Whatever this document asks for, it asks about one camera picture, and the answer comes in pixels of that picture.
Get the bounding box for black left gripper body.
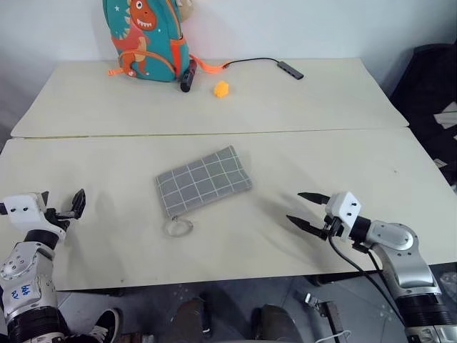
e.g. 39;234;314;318
42;207;72;232

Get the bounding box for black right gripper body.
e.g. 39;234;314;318
320;214;344;241

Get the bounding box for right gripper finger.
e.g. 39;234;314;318
285;214;328;239
297;192;331;207

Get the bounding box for grey checked pouch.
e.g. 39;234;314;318
154;144;253;239

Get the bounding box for dark rounded shape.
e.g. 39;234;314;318
251;303;315;343
171;296;212;337

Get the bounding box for black white sneaker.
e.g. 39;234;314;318
87;307;122;343

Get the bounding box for black chair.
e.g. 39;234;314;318
388;42;457;201

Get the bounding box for small yellow block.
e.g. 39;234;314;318
213;80;230;99

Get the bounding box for white paper sheets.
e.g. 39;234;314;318
433;101;457;131

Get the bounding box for black cylindrical device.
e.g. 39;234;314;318
179;59;198;93

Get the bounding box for teal dinosaur backpack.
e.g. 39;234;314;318
102;0;231;84

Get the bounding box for beige fabric object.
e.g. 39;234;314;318
174;0;196;21

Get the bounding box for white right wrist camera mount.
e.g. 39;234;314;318
325;191;363;241

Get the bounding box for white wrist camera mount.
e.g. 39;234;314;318
0;192;68;241
325;191;363;241

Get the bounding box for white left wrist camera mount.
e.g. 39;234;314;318
0;192;68;241

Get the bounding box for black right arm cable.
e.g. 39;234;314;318
327;235;410;328

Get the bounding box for metal table leg bracket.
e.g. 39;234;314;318
303;291;344;337

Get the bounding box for thin white cable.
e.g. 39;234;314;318
313;329;353;343

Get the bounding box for black usb hub with cable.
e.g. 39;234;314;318
221;56;305;80

